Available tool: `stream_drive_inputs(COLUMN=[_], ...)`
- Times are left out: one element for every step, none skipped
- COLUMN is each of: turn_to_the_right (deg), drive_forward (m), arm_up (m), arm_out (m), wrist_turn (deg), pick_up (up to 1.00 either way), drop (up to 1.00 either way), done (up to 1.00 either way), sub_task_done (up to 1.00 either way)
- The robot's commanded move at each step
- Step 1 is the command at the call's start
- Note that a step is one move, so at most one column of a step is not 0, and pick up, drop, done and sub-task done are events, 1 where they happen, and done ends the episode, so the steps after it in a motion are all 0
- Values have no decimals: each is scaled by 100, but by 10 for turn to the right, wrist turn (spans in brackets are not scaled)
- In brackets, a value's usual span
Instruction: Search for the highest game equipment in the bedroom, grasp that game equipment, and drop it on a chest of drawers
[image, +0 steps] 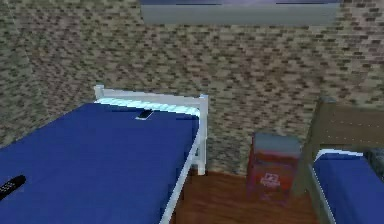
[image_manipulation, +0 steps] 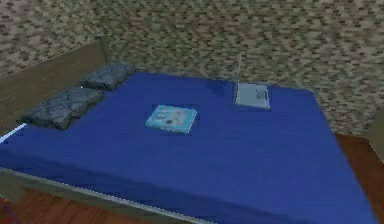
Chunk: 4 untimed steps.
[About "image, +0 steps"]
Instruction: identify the dark grey pillow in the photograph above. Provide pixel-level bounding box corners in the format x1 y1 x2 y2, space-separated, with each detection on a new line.
363 148 384 183

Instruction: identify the grey framed window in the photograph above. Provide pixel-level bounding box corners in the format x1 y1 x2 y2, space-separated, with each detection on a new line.
139 0 342 26

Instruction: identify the black remote control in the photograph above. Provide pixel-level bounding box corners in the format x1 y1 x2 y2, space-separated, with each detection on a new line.
0 174 27 202

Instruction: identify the small black phone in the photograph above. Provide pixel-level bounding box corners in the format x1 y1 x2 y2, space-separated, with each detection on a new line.
135 109 155 121

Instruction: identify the white bed with blue cover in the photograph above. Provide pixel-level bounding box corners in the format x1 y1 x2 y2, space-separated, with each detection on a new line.
0 84 210 224

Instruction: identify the red box with grey lid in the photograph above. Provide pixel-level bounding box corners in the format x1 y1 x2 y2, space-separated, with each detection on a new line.
246 132 303 203

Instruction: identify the brown bed with blue cover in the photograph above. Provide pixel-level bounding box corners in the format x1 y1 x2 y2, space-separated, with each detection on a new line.
301 97 384 224

